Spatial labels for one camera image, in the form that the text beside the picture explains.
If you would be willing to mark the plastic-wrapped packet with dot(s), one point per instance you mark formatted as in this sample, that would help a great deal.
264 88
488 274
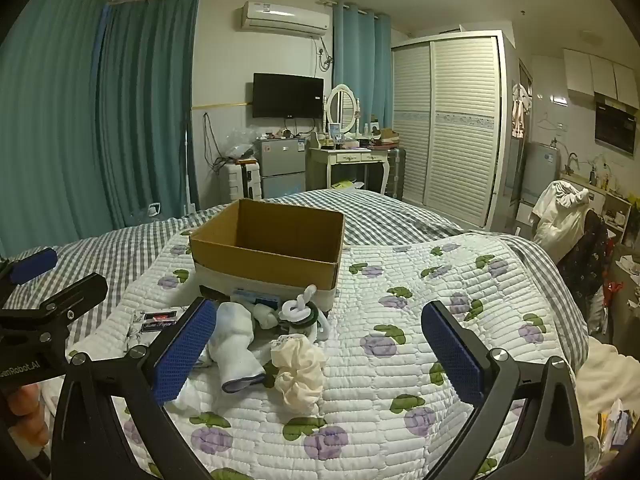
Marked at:
156 321

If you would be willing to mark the white dressing table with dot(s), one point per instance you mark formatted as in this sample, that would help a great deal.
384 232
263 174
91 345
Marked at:
345 157

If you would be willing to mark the oval white mirror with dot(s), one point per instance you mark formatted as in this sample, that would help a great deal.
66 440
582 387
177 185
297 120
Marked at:
341 107

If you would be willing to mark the black range hood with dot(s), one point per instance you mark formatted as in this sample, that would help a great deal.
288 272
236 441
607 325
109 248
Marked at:
617 127

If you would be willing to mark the yellow bag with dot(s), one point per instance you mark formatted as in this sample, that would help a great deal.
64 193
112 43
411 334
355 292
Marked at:
345 185

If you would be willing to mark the white cloth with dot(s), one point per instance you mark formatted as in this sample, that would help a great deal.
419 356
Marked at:
192 399

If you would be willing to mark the silver mini fridge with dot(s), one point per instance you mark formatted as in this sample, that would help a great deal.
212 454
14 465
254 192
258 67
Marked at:
282 167

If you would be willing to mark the small blue picture frame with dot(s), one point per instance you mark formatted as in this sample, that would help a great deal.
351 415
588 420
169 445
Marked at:
334 131

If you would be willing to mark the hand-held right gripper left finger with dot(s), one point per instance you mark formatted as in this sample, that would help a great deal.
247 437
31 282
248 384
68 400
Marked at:
182 355

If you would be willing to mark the person's left hand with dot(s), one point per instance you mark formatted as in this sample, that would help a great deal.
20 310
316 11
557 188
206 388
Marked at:
22 410

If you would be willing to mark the cardboard box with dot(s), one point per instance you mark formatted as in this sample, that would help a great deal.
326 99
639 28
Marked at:
265 265

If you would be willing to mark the black wall television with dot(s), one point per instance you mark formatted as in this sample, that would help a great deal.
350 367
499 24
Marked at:
287 96

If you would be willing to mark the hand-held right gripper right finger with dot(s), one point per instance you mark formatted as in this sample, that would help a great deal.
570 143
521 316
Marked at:
452 355

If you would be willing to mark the white floral quilt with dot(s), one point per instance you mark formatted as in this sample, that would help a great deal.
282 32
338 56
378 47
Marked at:
400 410

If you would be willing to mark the white pole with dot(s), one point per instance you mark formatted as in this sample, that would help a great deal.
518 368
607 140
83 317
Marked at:
188 175

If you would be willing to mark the cream scrunchie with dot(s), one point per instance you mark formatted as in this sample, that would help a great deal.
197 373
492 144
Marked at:
300 375

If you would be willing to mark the silver suitcase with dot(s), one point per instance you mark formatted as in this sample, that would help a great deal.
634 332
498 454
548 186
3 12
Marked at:
396 172

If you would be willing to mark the cluttered kitchen counter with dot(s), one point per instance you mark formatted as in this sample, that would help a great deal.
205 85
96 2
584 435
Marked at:
612 210

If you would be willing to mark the wide teal curtain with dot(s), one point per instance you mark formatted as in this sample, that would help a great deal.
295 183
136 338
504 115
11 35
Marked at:
50 135

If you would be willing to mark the narrow teal curtain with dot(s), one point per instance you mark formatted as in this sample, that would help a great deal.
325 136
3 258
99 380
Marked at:
360 60

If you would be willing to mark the dark floral garment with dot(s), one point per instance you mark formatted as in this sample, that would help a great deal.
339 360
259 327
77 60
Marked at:
587 260

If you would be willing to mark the white ribbed suitcase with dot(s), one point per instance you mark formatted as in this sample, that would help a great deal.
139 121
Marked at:
235 182

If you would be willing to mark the clear plastic bag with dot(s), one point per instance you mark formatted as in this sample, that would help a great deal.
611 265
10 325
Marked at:
240 144

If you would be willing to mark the silver appliance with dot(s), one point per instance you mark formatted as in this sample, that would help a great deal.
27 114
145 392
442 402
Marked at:
542 170

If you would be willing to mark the hanging pink white clothes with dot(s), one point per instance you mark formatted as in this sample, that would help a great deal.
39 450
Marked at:
520 110

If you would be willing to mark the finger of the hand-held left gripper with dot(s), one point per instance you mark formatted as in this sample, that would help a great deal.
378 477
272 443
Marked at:
75 296
32 265

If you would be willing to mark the pleated teal curtain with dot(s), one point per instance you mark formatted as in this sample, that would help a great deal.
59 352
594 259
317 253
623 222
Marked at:
145 110

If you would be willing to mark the pile of papers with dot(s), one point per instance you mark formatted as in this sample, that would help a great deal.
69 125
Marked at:
617 430

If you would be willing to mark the white wall cabinets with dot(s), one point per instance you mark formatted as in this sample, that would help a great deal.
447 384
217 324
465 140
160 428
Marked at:
600 72

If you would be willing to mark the white louvred wardrobe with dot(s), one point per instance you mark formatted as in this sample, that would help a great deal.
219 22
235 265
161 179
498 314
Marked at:
450 125

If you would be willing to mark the white air conditioner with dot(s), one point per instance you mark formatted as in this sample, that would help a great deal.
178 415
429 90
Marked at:
284 17

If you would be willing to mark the white sock with blue cuff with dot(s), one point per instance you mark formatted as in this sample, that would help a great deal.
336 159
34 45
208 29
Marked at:
232 350

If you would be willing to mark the cream fleece blanket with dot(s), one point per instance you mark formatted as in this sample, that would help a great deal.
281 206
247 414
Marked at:
607 370

